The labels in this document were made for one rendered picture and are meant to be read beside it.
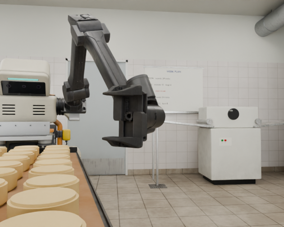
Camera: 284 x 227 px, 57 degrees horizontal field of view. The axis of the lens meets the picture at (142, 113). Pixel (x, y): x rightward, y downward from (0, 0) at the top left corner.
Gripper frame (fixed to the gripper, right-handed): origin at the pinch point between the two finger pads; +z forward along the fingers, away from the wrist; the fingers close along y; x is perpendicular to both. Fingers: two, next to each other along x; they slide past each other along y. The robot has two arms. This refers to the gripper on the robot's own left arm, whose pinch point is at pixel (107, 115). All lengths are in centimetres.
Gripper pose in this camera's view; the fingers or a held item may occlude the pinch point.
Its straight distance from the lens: 47.4
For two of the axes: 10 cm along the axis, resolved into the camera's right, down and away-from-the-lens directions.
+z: -4.7, -0.1, -8.8
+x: -8.8, 0.0, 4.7
